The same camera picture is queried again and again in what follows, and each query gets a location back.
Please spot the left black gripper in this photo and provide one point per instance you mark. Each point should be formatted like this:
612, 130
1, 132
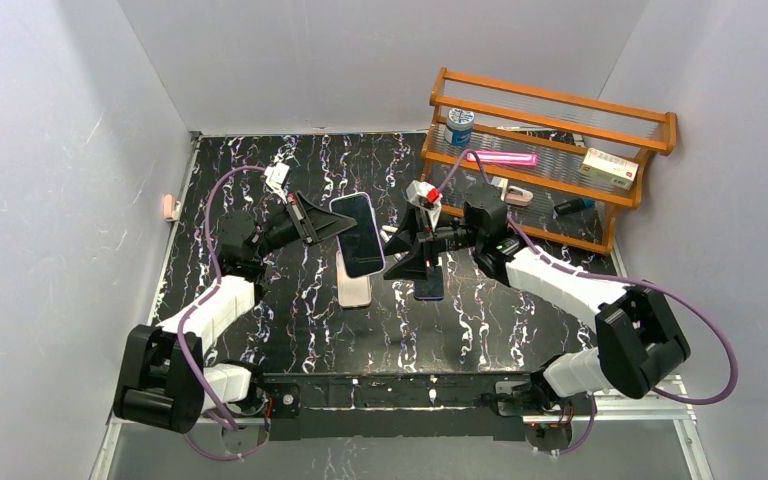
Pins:
297, 218

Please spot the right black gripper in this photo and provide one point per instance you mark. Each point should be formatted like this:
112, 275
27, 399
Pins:
427, 240

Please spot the bare black phone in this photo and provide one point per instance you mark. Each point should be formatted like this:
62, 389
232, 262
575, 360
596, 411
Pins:
432, 288

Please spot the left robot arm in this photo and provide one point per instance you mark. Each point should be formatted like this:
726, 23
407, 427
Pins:
163, 380

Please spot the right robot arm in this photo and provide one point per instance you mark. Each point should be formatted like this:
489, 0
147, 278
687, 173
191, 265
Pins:
639, 341

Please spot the light blue stapler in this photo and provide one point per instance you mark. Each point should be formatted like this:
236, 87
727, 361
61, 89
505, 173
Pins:
501, 184

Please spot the blue white round jar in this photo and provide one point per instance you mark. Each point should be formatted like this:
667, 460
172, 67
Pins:
459, 126

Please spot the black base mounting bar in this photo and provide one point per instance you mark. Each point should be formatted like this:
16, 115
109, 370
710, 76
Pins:
307, 406

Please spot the orange wooden shelf rack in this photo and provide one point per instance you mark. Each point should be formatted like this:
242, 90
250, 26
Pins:
559, 128

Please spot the white red small box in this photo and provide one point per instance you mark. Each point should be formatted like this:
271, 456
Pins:
615, 170

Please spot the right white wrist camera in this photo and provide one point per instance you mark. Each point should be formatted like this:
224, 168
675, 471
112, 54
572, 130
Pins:
427, 199

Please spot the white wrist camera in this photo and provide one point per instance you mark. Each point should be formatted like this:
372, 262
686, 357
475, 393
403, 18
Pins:
275, 177
427, 199

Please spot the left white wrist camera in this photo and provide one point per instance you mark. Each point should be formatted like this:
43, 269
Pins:
275, 177

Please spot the pink wall clip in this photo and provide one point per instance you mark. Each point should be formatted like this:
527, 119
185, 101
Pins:
171, 208

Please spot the aluminium frame rail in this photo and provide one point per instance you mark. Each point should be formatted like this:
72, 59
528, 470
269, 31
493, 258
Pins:
568, 408

